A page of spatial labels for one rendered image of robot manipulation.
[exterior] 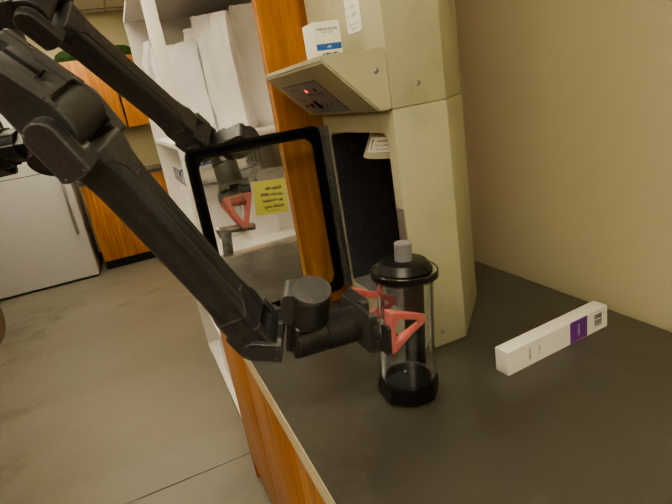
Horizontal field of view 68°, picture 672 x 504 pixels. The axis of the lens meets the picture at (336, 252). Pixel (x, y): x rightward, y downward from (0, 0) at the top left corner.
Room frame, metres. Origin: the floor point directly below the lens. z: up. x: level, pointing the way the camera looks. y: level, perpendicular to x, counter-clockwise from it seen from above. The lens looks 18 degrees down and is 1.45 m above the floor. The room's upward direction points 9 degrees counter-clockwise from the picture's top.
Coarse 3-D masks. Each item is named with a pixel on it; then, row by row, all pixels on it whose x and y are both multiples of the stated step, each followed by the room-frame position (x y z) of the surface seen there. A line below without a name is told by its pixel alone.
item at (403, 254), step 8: (400, 240) 0.76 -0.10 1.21; (408, 240) 0.75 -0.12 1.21; (400, 248) 0.73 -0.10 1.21; (408, 248) 0.73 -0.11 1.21; (392, 256) 0.77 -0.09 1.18; (400, 256) 0.73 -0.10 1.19; (408, 256) 0.73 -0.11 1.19; (416, 256) 0.76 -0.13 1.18; (384, 264) 0.73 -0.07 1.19; (392, 264) 0.73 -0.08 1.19; (400, 264) 0.73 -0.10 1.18; (408, 264) 0.72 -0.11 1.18; (416, 264) 0.72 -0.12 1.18; (424, 264) 0.72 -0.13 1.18; (384, 272) 0.72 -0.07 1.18; (392, 272) 0.71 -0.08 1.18; (400, 272) 0.71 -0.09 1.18; (408, 272) 0.70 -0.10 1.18; (416, 272) 0.71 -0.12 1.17; (424, 272) 0.71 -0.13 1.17
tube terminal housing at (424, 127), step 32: (320, 0) 1.08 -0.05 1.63; (384, 0) 0.87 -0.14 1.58; (416, 0) 0.89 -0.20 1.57; (448, 0) 1.01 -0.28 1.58; (384, 32) 0.87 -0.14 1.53; (416, 32) 0.89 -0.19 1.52; (448, 32) 0.98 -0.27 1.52; (416, 64) 0.89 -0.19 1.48; (448, 64) 0.95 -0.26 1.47; (416, 96) 0.88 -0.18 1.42; (448, 96) 0.93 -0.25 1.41; (352, 128) 1.02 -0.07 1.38; (384, 128) 0.90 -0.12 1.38; (416, 128) 0.88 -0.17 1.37; (448, 128) 0.91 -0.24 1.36; (416, 160) 0.88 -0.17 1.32; (448, 160) 0.90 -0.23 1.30; (416, 192) 0.88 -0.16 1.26; (448, 192) 0.90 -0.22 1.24; (416, 224) 0.87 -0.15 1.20; (448, 224) 0.90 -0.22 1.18; (448, 256) 0.90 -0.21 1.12; (448, 288) 0.89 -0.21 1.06; (448, 320) 0.89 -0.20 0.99
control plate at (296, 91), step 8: (288, 88) 1.07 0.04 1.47; (296, 88) 1.03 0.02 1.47; (304, 88) 1.00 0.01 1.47; (320, 88) 0.94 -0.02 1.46; (296, 96) 1.08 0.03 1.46; (304, 96) 1.05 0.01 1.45; (312, 96) 1.01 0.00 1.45; (320, 96) 0.98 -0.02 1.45; (328, 96) 0.95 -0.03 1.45; (304, 104) 1.10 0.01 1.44; (320, 104) 1.03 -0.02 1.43; (328, 104) 0.99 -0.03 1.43; (336, 104) 0.96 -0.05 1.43; (312, 112) 1.12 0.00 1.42; (320, 112) 1.08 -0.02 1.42
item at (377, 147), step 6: (372, 138) 1.01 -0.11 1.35; (378, 138) 0.99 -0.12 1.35; (384, 138) 0.98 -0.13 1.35; (372, 144) 1.00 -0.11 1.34; (378, 144) 0.98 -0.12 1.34; (384, 144) 0.97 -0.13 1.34; (366, 150) 1.02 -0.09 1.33; (372, 150) 0.99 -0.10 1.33; (378, 150) 0.98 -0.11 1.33; (384, 150) 0.97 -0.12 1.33; (366, 156) 1.01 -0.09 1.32; (372, 156) 0.99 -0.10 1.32; (378, 156) 0.97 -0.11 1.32; (384, 156) 0.96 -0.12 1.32
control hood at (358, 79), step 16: (304, 64) 0.89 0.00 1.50; (320, 64) 0.84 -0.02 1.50; (336, 64) 0.83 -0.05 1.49; (352, 64) 0.84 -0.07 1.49; (368, 64) 0.85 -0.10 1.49; (384, 64) 0.86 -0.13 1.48; (272, 80) 1.09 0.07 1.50; (288, 80) 1.02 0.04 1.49; (304, 80) 0.96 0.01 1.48; (320, 80) 0.90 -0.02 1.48; (336, 80) 0.86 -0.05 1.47; (352, 80) 0.84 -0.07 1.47; (368, 80) 0.85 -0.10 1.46; (384, 80) 0.86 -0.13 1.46; (288, 96) 1.13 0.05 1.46; (336, 96) 0.93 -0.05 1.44; (352, 96) 0.87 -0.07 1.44; (368, 96) 0.85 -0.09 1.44; (384, 96) 0.86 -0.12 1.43; (336, 112) 1.01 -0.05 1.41; (352, 112) 0.96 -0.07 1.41
